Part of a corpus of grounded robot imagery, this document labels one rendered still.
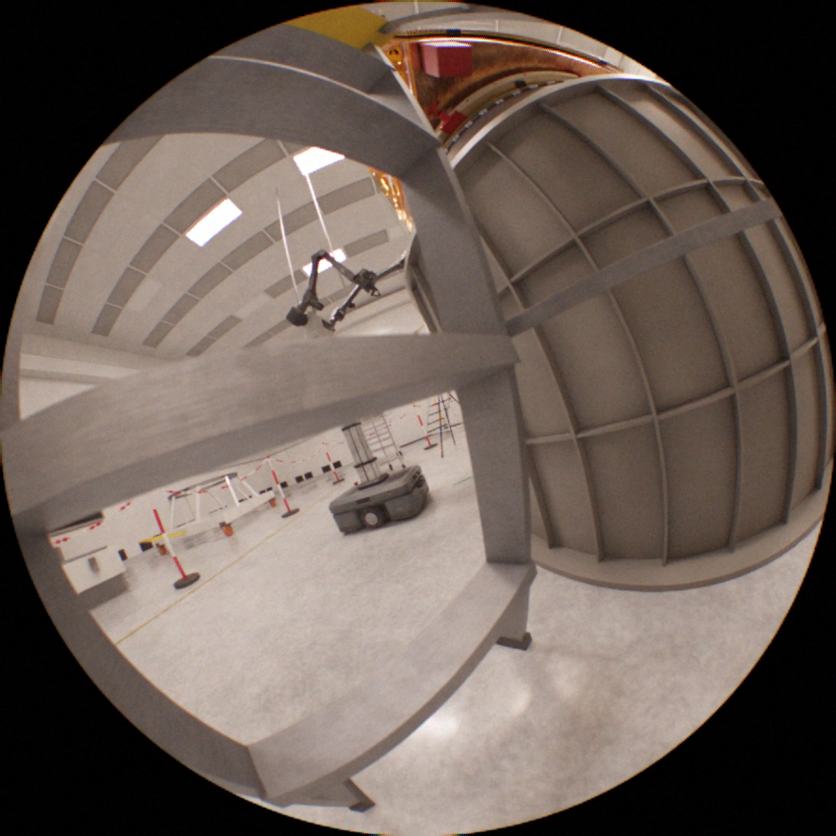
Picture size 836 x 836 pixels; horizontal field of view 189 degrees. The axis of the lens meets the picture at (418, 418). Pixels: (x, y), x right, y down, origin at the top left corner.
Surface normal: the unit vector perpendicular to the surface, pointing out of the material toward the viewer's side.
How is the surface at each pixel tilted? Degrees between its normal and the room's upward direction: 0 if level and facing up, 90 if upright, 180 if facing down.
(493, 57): 180
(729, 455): 90
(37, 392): 90
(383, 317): 90
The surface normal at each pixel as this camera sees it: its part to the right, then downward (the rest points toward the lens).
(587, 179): -0.69, 0.26
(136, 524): 0.93, -0.37
